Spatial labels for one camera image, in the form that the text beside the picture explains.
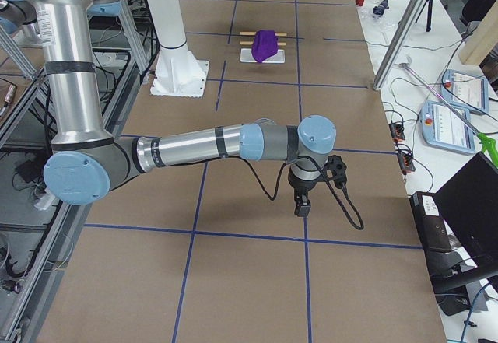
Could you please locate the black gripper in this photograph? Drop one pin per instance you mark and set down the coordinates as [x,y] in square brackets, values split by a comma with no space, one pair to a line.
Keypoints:
[298,186]

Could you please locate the purple microfiber towel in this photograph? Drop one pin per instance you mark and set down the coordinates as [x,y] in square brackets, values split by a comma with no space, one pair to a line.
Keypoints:
[265,42]

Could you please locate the blue handheld tool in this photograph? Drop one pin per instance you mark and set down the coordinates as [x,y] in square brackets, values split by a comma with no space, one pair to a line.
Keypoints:
[380,9]

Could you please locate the front wooden rack rod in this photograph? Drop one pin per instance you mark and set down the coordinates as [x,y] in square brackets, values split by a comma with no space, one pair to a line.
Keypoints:
[250,43]

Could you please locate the near teach pendant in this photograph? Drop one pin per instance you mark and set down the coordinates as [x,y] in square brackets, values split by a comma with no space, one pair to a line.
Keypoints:
[442,129]

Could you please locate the green handled reacher grabber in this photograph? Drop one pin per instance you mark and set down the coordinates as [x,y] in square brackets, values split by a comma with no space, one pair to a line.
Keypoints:
[488,144]

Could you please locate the far teach pendant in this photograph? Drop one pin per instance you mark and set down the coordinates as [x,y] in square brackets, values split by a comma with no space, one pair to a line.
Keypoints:
[470,91]

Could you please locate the wooden beam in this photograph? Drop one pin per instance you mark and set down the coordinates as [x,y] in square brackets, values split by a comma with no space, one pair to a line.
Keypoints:
[484,37]

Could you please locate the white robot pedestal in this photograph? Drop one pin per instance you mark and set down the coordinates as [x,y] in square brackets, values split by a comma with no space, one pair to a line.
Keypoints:
[177,72]

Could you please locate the aluminium frame post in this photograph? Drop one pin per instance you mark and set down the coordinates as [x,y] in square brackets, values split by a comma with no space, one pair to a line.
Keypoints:
[412,10]

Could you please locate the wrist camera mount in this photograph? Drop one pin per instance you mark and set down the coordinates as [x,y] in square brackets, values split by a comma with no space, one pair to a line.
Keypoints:
[337,167]

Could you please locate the white rack base tray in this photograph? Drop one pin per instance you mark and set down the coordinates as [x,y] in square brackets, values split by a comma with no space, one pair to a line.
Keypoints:
[249,56]

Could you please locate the teach pendant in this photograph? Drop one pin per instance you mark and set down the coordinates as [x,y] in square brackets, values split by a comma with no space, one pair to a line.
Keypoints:
[442,129]
[470,91]

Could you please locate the black computer box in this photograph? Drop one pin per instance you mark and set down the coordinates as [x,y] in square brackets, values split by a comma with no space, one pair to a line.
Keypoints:
[434,233]

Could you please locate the black monitor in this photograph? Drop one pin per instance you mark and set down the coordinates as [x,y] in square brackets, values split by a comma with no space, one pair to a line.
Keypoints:
[468,204]

